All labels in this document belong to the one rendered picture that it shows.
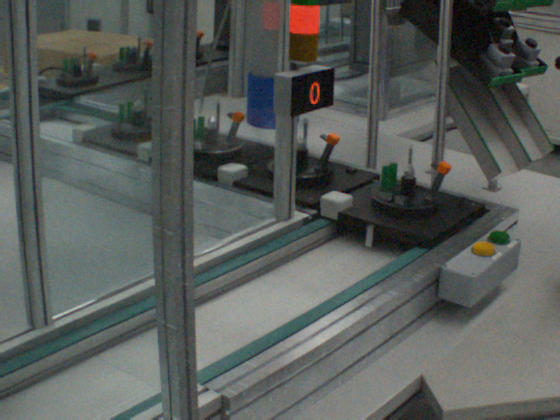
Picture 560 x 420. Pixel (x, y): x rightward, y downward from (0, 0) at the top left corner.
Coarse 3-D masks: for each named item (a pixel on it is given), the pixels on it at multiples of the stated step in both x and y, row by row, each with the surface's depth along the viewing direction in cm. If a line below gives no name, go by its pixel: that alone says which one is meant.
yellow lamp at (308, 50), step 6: (294, 36) 149; (300, 36) 148; (306, 36) 148; (312, 36) 149; (318, 36) 150; (294, 42) 149; (300, 42) 149; (306, 42) 148; (312, 42) 149; (294, 48) 149; (300, 48) 149; (306, 48) 149; (312, 48) 149; (294, 54) 150; (300, 54) 149; (306, 54) 149; (312, 54) 150; (300, 60) 150; (306, 60) 150; (312, 60) 150
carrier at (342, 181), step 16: (304, 128) 187; (304, 144) 181; (304, 160) 182; (304, 176) 177; (320, 176) 178; (336, 176) 184; (352, 176) 184; (368, 176) 185; (304, 192) 174; (320, 192) 175
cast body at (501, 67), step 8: (488, 48) 176; (496, 48) 175; (504, 48) 174; (480, 56) 180; (488, 56) 176; (496, 56) 174; (504, 56) 173; (512, 56) 175; (480, 64) 179; (488, 64) 177; (496, 64) 175; (504, 64) 175; (488, 72) 177; (496, 72) 175; (504, 72) 175
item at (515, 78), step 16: (416, 0) 182; (432, 0) 191; (464, 0) 187; (416, 16) 183; (432, 16) 180; (464, 16) 188; (480, 16) 185; (432, 32) 181; (464, 32) 189; (480, 32) 186; (464, 48) 184; (480, 48) 187; (464, 64) 176; (512, 64) 182; (480, 80) 174; (496, 80) 173; (512, 80) 178
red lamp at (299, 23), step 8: (296, 8) 147; (304, 8) 146; (312, 8) 147; (296, 16) 147; (304, 16) 147; (312, 16) 147; (296, 24) 148; (304, 24) 147; (312, 24) 148; (296, 32) 148; (304, 32) 148; (312, 32) 148
